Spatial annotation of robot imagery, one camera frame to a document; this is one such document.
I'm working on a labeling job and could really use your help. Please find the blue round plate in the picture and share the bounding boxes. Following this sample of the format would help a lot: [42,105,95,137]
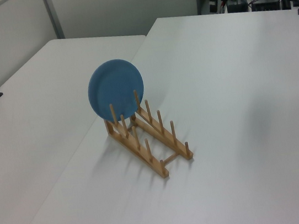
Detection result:
[83,55,148,125]

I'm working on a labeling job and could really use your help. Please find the wooden plate rack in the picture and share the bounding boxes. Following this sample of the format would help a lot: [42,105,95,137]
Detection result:
[99,82,197,187]

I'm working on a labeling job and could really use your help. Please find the grey partition post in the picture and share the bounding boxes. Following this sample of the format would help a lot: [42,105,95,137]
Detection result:
[41,0,66,42]

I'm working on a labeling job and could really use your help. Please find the black electronics box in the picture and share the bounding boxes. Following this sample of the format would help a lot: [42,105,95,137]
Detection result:
[250,0,284,14]

